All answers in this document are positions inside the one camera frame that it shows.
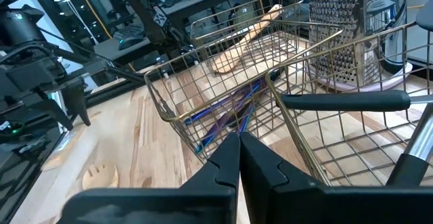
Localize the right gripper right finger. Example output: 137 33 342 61
240 131 433 224

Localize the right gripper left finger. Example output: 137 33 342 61
56 132 242 224

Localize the long wooden spatula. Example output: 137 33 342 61
211 3 284 75

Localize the gold wire basket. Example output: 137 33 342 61
265 20 433 188
189 0 304 78
144 19 345 166

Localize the wooden spoon head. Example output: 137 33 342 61
82 164 120 191

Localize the black aluminium table frame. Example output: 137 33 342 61
0 0 170 224

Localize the iridescent knife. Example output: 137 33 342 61
236 97 260 134
196 88 268 154
184 81 261 127

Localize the black computer mouse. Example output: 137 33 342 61
116 33 147 51

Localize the pink steel box grater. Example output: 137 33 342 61
308 0 414 93

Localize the yellow extension cable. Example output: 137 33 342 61
76 0 113 39

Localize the black keyboard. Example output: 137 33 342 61
113 23 143 39

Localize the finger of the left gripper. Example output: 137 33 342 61
62 78 93 128
32 96 75 132

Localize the dark grey desk top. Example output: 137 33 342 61
93 36 152 62

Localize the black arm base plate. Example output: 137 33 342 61
0 125 65 198

